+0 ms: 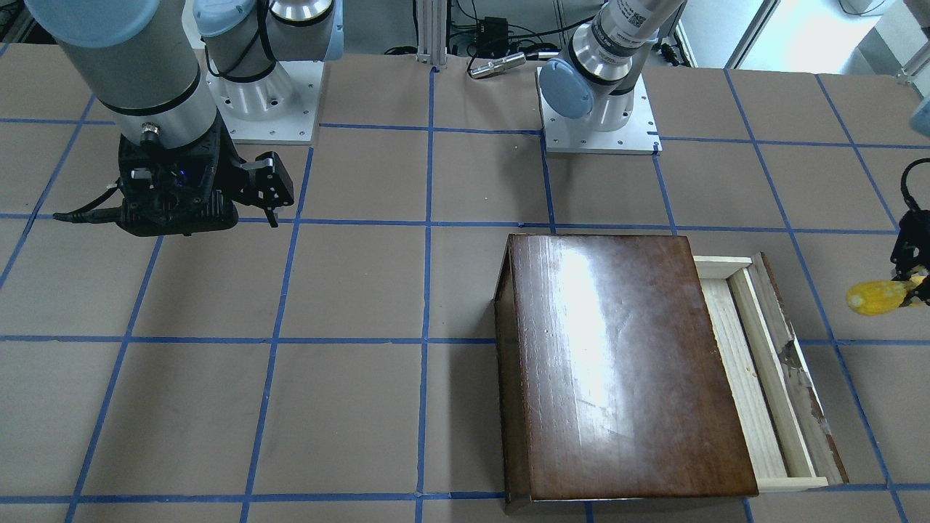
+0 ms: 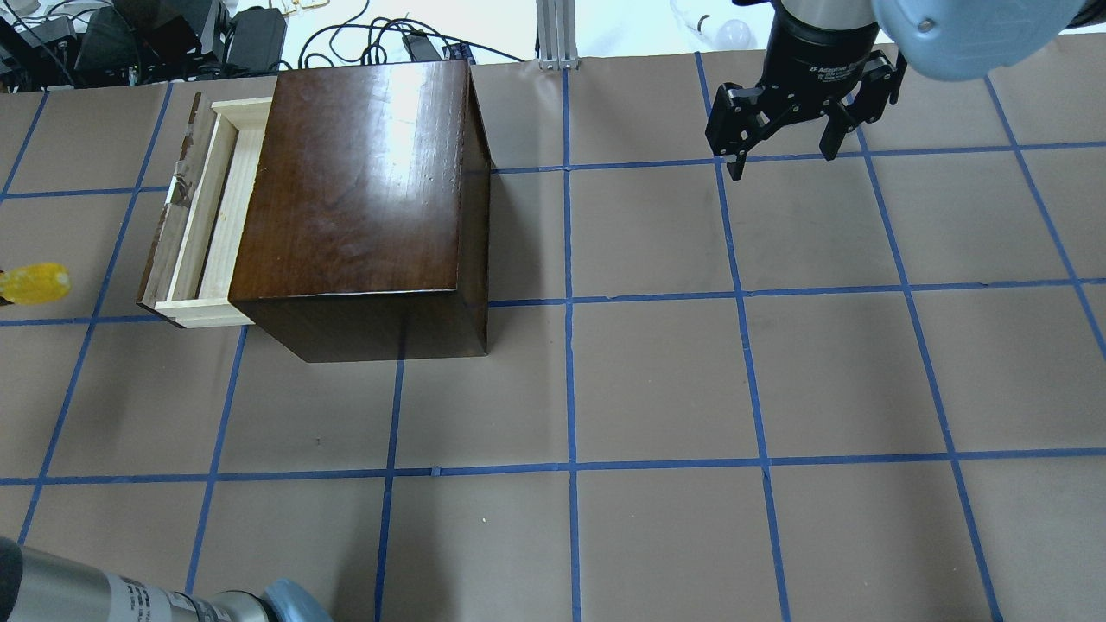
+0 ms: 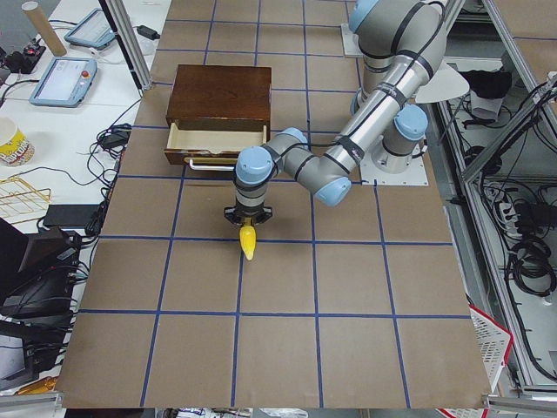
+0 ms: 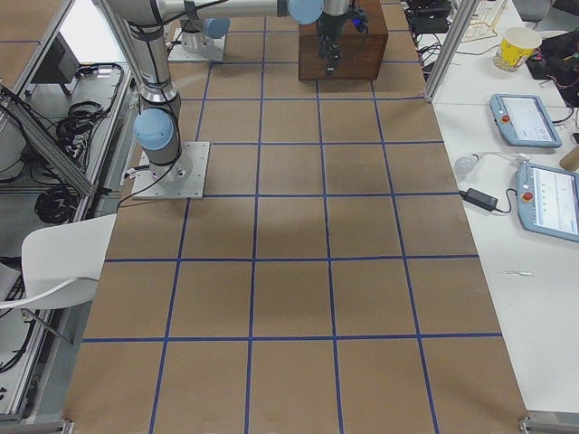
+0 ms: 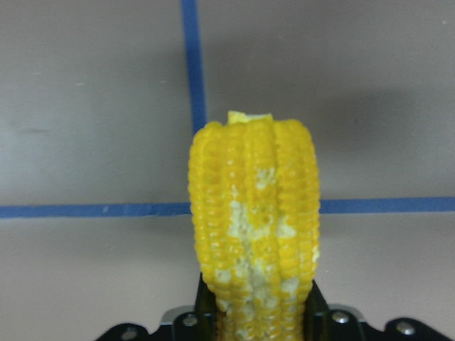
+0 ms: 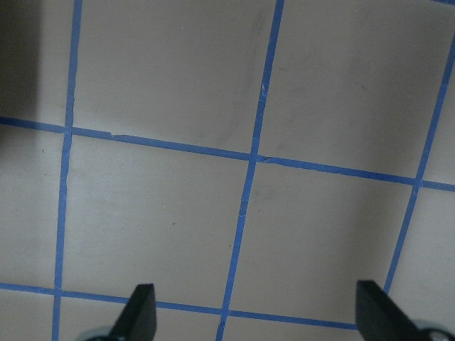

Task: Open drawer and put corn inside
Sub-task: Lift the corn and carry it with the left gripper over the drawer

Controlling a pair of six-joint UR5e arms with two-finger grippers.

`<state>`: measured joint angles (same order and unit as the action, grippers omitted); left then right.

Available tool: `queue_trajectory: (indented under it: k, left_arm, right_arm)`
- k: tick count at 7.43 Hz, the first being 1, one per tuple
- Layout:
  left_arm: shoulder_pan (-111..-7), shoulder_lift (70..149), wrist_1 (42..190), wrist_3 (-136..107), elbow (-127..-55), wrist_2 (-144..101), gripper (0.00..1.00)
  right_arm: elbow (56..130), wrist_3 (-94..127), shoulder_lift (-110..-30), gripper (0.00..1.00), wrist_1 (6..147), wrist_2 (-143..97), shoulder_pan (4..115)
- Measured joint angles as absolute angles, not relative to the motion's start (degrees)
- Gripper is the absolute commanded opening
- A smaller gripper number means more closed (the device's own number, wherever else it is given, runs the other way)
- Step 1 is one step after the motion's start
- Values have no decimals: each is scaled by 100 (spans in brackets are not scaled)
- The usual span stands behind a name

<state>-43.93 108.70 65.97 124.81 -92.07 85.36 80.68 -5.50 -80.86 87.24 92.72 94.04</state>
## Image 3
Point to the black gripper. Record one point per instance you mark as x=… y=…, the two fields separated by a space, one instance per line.
x=248 y=212

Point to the yellow toy corn cob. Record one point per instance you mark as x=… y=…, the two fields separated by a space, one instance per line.
x=248 y=240

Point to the wooden drawer with white handle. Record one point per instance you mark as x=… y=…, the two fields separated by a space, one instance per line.
x=205 y=150

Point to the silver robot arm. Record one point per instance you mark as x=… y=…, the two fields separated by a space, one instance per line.
x=405 y=41

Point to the dark brown wooden box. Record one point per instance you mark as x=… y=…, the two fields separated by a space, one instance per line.
x=220 y=98

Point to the black power adapter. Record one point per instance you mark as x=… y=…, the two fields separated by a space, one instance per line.
x=147 y=32

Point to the near blue teach pendant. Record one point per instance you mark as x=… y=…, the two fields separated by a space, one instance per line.
x=65 y=82

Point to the blue teach pendant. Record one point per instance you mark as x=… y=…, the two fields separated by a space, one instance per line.
x=65 y=82
x=93 y=31

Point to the yellow popcorn paper cup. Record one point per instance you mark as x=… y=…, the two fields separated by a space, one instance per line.
x=16 y=149

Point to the far blue teach pendant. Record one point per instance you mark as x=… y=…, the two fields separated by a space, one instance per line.
x=93 y=31

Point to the cardboard tube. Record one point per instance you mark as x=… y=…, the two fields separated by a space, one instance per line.
x=35 y=14

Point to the white chair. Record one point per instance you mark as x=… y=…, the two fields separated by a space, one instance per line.
x=445 y=84

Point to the white red plastic basket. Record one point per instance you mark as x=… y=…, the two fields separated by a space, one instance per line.
x=495 y=343

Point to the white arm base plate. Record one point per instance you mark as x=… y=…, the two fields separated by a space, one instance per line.
x=379 y=167
x=350 y=43

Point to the gold wire rack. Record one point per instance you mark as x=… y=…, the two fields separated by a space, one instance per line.
x=21 y=201

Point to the aluminium frame post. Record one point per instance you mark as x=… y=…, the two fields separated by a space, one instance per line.
x=120 y=23

